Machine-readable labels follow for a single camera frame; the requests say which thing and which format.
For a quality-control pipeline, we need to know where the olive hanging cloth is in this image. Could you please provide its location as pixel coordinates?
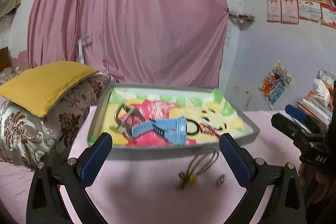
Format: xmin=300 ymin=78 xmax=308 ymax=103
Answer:
xmin=0 ymin=0 xmax=21 ymax=19

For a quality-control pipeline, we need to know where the beige watch strap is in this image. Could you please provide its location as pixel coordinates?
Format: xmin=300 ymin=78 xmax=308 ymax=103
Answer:
xmin=109 ymin=103 xmax=145 ymax=142

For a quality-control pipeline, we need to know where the brown cord yellow bead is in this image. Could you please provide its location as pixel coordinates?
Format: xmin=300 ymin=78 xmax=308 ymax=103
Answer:
xmin=177 ymin=148 xmax=219 ymax=190

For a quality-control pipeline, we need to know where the yellow pillow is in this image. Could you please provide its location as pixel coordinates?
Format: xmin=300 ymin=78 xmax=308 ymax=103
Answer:
xmin=1 ymin=61 xmax=98 ymax=118

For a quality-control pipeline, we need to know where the stack of books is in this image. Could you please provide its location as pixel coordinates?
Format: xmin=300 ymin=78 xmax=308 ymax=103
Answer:
xmin=280 ymin=98 xmax=332 ymax=131

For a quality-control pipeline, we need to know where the colourful wall poster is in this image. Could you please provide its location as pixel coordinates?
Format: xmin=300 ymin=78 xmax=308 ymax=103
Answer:
xmin=259 ymin=61 xmax=294 ymax=107

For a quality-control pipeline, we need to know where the grey shallow tray box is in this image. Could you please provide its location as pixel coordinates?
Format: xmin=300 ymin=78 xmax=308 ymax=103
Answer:
xmin=87 ymin=83 xmax=260 ymax=151

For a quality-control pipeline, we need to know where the colourful cartoon cloth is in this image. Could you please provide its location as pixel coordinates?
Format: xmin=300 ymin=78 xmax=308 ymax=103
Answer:
xmin=88 ymin=86 xmax=253 ymax=148

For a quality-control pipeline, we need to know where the black hair tie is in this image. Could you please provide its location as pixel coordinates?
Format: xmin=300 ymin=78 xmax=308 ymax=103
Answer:
xmin=186 ymin=120 xmax=208 ymax=136

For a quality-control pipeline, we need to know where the right human hand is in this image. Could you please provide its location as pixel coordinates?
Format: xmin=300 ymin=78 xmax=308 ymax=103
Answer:
xmin=298 ymin=163 xmax=335 ymax=207

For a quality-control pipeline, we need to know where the white folding lamp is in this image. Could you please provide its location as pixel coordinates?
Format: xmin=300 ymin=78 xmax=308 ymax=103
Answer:
xmin=77 ymin=34 xmax=89 ymax=64

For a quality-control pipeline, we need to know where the floral brocade pillow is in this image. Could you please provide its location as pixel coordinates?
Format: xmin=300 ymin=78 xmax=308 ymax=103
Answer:
xmin=1 ymin=72 xmax=115 ymax=169

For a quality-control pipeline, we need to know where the brown wooden headboard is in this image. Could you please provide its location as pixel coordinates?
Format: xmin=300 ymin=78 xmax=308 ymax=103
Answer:
xmin=0 ymin=47 xmax=11 ymax=71

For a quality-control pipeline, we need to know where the blue kids smartwatch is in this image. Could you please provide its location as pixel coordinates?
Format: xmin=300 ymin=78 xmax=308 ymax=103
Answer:
xmin=130 ymin=117 xmax=187 ymax=145

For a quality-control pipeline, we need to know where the pink curtain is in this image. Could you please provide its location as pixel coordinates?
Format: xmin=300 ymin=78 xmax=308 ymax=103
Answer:
xmin=27 ymin=0 xmax=228 ymax=88

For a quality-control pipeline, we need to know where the white plastic bag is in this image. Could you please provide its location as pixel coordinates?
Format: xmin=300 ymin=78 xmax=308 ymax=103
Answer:
xmin=305 ymin=70 xmax=335 ymax=110

